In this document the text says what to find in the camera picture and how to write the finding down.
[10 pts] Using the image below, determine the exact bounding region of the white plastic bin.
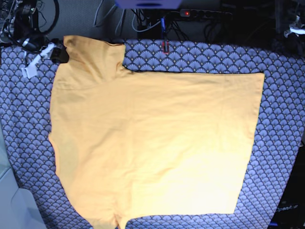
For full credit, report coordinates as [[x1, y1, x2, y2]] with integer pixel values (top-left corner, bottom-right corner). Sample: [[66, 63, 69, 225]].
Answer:
[[0, 134, 46, 229]]

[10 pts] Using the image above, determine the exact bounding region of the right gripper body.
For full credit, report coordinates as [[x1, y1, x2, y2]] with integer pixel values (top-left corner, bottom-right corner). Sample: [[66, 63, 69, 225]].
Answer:
[[21, 38, 60, 60]]

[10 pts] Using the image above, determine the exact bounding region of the yellow T-shirt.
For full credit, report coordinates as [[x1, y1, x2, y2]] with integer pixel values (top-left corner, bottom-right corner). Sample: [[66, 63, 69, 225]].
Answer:
[[49, 35, 264, 229]]

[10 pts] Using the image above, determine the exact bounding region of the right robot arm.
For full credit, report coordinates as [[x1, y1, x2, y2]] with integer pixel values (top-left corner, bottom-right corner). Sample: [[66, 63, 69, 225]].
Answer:
[[0, 0, 69, 78]]

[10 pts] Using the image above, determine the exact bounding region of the black OpenArm box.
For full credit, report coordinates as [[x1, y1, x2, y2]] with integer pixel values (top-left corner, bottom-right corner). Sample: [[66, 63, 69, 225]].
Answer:
[[269, 146, 305, 229]]

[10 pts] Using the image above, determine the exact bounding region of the black power strip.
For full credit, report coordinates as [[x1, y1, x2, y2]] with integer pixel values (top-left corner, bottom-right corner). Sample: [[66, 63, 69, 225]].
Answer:
[[179, 9, 233, 19]]

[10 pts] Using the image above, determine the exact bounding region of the red black clamp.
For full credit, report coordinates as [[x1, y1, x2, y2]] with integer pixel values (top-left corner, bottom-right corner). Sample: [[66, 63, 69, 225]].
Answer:
[[162, 40, 170, 54]]

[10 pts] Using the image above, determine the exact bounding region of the blue fan-pattern table cloth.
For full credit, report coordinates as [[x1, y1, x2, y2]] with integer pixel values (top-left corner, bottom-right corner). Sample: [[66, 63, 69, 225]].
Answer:
[[0, 40, 305, 229]]

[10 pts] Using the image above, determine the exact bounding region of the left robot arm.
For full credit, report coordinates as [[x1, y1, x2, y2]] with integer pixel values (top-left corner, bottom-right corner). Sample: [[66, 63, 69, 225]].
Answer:
[[284, 15, 305, 38]]

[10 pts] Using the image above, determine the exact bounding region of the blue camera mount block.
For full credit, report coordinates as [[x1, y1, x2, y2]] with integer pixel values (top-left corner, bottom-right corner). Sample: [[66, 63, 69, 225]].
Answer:
[[115, 0, 182, 10]]

